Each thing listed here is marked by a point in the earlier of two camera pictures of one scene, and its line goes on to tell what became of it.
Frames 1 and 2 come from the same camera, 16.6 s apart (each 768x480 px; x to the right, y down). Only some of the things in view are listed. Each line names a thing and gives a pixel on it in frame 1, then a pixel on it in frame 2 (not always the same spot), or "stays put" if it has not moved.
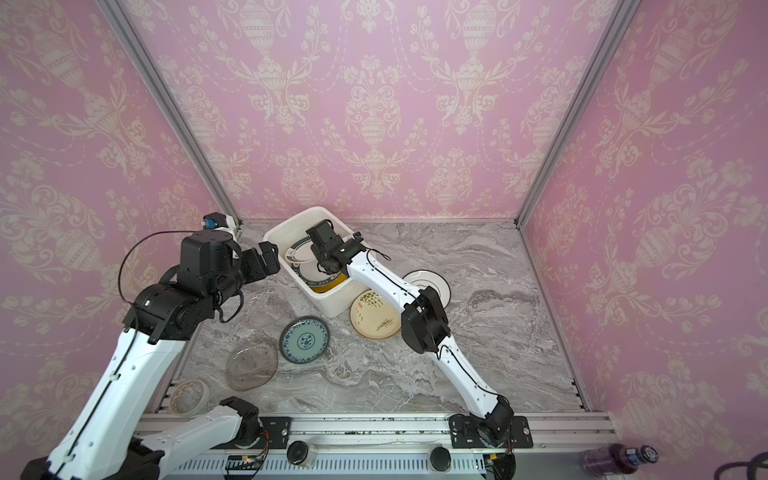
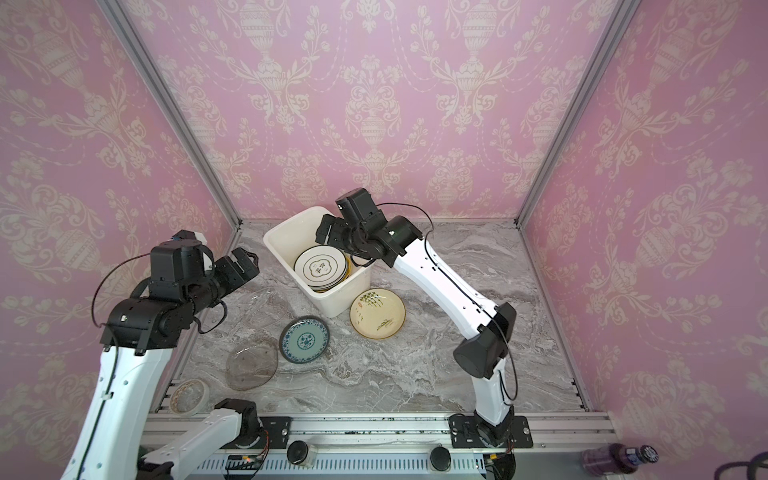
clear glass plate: (251, 366) stays put
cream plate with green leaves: (374, 316) stays put
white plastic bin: (335, 295) stays put
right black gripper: (324, 241) -> (330, 230)
